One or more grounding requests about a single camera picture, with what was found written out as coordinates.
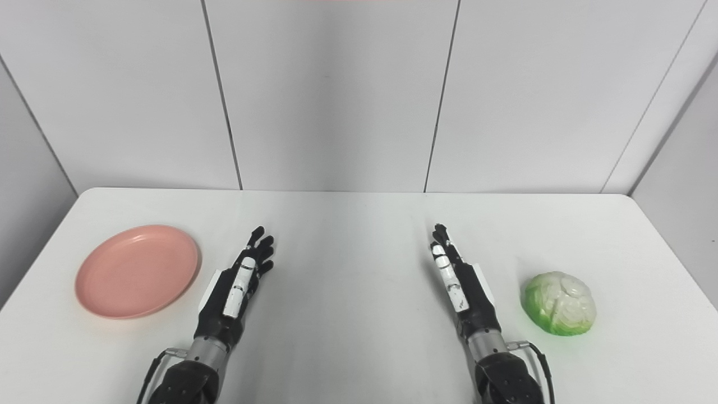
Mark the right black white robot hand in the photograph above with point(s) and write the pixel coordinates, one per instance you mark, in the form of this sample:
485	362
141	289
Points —
477	306

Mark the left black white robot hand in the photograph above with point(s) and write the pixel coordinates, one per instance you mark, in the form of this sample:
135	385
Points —
224	314

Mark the green white cabbage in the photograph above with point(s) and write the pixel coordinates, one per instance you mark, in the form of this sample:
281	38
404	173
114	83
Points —
560	304

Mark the pink round plate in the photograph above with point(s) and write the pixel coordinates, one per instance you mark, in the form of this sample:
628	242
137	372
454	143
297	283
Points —
137	272

